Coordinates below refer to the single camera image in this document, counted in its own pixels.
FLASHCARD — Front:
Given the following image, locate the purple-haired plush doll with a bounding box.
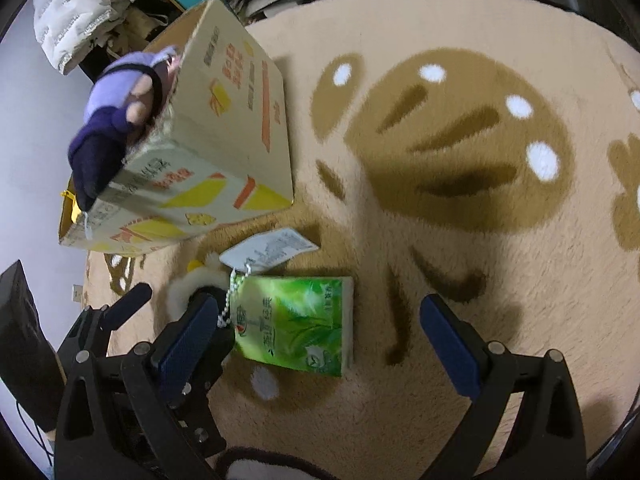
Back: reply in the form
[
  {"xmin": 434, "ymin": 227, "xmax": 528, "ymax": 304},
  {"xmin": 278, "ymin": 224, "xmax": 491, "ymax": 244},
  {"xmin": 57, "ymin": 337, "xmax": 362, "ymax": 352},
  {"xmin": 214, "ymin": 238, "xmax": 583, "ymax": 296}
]
[{"xmin": 67, "ymin": 44, "xmax": 183, "ymax": 211}]

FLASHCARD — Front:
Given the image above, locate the yellow red bag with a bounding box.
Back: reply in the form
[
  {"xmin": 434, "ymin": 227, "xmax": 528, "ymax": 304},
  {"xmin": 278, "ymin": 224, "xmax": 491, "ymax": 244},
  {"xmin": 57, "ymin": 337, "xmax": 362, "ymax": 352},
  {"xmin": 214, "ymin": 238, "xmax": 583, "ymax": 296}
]
[{"xmin": 59, "ymin": 187, "xmax": 81, "ymax": 241}]

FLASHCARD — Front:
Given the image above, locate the white puffer jacket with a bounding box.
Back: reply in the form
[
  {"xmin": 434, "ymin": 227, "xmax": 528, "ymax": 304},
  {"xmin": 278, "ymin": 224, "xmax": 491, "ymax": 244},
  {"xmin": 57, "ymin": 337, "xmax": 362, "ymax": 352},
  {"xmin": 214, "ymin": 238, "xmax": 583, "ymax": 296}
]
[{"xmin": 32, "ymin": 0, "xmax": 146, "ymax": 77}]

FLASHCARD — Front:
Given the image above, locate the green tissue pack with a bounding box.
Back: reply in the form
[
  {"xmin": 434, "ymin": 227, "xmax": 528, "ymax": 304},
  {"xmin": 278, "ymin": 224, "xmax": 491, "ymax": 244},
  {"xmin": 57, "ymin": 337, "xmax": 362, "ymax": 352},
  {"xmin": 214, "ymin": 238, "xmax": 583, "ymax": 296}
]
[{"xmin": 232, "ymin": 275, "xmax": 356, "ymax": 378}]

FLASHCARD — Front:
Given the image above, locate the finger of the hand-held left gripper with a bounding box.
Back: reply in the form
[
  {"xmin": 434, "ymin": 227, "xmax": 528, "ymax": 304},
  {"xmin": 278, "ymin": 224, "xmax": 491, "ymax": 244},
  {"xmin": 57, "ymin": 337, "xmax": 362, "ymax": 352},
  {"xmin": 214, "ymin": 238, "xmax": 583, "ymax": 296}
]
[
  {"xmin": 60, "ymin": 282, "xmax": 153, "ymax": 357},
  {"xmin": 172, "ymin": 285, "xmax": 237, "ymax": 458}
]

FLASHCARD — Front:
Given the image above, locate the brown coat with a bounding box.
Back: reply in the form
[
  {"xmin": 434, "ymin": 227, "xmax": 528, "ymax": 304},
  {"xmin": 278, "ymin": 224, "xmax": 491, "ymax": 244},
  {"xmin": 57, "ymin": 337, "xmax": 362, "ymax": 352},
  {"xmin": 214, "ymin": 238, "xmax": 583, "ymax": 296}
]
[{"xmin": 107, "ymin": 5, "xmax": 171, "ymax": 58}]

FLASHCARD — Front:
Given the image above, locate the cardboard box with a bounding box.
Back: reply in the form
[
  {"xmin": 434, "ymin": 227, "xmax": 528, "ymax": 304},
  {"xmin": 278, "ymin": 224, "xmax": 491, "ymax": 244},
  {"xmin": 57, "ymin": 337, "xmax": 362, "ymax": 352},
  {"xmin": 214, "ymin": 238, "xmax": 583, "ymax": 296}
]
[{"xmin": 57, "ymin": 0, "xmax": 295, "ymax": 260}]

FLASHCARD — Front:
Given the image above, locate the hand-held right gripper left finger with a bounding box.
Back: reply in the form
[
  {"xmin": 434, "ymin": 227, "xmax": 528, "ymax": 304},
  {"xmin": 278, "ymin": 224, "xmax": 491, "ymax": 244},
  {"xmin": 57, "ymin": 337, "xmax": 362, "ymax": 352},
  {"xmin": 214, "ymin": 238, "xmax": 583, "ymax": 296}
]
[{"xmin": 54, "ymin": 292, "xmax": 223, "ymax": 480}]

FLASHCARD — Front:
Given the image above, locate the white black fluffy plush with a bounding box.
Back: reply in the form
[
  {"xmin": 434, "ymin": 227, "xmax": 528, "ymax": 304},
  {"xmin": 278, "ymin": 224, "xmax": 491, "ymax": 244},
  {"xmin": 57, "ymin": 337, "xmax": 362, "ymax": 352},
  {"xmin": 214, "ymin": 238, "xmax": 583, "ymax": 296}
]
[{"xmin": 167, "ymin": 227, "xmax": 321, "ymax": 328}]

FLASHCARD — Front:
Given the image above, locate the beige printed blanket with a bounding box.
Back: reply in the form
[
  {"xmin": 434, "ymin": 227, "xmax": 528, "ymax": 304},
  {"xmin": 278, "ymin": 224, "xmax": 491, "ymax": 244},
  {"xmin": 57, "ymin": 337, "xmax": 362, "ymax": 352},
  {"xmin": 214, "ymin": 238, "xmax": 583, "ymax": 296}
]
[{"xmin": 82, "ymin": 0, "xmax": 640, "ymax": 480}]

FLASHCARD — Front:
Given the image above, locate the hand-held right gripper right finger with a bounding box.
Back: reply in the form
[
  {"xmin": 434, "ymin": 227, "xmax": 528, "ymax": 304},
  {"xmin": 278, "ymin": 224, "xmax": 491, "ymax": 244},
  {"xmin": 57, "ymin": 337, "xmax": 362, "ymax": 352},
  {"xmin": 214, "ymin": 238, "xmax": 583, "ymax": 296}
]
[{"xmin": 419, "ymin": 294, "xmax": 587, "ymax": 480}]

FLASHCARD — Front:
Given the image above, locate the black rectangular object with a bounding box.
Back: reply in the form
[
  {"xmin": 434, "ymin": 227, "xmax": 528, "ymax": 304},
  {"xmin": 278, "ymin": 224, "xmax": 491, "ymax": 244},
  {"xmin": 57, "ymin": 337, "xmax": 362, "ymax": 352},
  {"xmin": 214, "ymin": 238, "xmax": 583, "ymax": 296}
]
[{"xmin": 0, "ymin": 260, "xmax": 68, "ymax": 433}]

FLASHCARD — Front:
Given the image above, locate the black cable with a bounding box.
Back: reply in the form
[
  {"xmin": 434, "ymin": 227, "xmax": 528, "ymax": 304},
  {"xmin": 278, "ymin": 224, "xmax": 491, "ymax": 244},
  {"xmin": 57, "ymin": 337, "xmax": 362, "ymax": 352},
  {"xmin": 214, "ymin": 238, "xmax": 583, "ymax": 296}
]
[{"xmin": 15, "ymin": 400, "xmax": 55, "ymax": 461}]

